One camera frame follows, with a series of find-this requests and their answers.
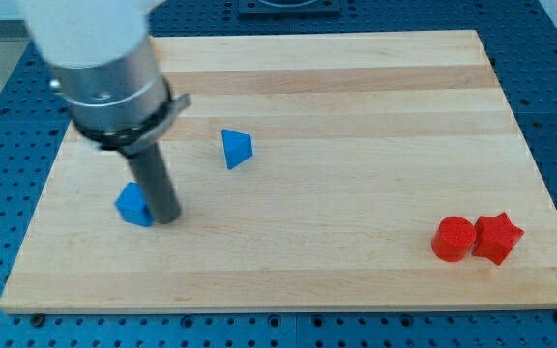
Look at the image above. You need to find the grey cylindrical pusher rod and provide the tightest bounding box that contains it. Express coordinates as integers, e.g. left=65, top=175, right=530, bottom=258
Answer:
left=126, top=143, right=181, bottom=224

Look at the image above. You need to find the blue cube block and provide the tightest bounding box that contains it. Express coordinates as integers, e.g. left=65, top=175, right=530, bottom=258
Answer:
left=115, top=182, right=154, bottom=227

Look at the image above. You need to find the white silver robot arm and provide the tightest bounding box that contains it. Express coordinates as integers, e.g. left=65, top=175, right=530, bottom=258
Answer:
left=18, top=0, right=191, bottom=224

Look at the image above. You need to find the blue triangular prism block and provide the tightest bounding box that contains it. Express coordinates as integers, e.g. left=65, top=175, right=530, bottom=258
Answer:
left=221, top=129, right=253, bottom=170

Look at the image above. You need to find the light wooden board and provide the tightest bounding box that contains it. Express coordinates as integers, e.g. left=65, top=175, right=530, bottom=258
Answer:
left=0, top=30, right=557, bottom=314

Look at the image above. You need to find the red cylinder block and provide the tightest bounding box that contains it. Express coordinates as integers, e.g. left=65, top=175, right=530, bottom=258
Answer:
left=431, top=216, right=477, bottom=262

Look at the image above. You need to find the red star block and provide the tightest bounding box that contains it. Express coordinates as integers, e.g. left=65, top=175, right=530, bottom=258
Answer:
left=472, top=213, right=525, bottom=266

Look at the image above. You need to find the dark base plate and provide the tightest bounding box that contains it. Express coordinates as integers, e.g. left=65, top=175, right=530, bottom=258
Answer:
left=236, top=0, right=341, bottom=17

